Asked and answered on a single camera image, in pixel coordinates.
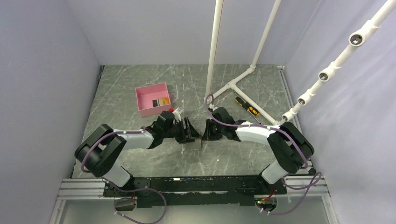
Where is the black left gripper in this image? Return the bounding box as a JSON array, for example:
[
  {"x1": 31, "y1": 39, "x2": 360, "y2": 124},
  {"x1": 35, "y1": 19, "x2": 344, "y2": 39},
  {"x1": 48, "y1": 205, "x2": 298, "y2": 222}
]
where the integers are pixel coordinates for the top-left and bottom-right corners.
[{"x1": 163, "y1": 117, "x2": 202, "y2": 144}]

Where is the grey leather card holder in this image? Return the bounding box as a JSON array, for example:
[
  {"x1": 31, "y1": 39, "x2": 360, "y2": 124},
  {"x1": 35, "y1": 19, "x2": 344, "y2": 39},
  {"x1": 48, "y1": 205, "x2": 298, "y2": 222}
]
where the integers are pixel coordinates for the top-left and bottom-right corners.
[{"x1": 182, "y1": 138, "x2": 202, "y2": 152}]

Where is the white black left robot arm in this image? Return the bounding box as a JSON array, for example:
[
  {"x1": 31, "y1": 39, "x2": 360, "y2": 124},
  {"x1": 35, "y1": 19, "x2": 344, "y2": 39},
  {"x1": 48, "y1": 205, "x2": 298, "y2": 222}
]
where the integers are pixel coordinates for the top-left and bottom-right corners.
[{"x1": 74, "y1": 111, "x2": 201, "y2": 196}]

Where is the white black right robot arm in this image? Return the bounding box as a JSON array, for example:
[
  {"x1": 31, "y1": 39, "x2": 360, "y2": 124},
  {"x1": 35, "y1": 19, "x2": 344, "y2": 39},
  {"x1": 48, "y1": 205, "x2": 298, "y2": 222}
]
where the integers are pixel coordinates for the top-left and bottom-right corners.
[{"x1": 202, "y1": 107, "x2": 314, "y2": 194}]

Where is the orange card in box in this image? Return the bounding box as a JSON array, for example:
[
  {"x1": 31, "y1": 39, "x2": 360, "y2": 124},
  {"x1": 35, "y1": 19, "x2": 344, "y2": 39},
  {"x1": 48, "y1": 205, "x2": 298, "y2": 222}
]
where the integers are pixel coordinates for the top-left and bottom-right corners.
[{"x1": 157, "y1": 97, "x2": 170, "y2": 106}]

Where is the pink plastic box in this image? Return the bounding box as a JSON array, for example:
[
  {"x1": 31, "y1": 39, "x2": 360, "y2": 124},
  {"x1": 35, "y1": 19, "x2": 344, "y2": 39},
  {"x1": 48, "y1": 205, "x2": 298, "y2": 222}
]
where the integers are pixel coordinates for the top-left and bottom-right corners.
[{"x1": 135, "y1": 83, "x2": 171, "y2": 117}]

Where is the yellow black screwdriver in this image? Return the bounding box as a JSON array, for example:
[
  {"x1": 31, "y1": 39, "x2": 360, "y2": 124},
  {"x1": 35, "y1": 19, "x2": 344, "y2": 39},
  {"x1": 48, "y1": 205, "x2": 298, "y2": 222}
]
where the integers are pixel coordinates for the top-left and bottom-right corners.
[{"x1": 233, "y1": 92, "x2": 261, "y2": 124}]

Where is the white PVC pipe frame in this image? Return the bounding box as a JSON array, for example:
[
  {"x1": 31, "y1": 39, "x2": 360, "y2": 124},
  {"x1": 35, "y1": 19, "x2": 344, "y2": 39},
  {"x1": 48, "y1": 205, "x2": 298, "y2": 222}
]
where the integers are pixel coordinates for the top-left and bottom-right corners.
[{"x1": 203, "y1": 0, "x2": 288, "y2": 131}]

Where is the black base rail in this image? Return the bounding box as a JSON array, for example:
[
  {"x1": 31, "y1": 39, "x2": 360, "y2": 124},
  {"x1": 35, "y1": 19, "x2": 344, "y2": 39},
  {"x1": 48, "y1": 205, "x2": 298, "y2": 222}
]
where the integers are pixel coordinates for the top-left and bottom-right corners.
[{"x1": 103, "y1": 175, "x2": 287, "y2": 208}]

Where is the aluminium extrusion frame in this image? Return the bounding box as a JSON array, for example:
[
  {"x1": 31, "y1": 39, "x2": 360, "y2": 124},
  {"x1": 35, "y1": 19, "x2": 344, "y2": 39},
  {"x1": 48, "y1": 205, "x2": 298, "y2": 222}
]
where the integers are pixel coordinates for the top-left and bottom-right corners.
[{"x1": 50, "y1": 64, "x2": 338, "y2": 224}]

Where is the white pipe with camera sockets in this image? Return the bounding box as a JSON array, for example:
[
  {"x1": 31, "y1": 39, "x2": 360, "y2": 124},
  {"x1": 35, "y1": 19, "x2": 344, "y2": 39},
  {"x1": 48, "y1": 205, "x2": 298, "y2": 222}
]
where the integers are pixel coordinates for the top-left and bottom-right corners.
[{"x1": 280, "y1": 0, "x2": 396, "y2": 123}]

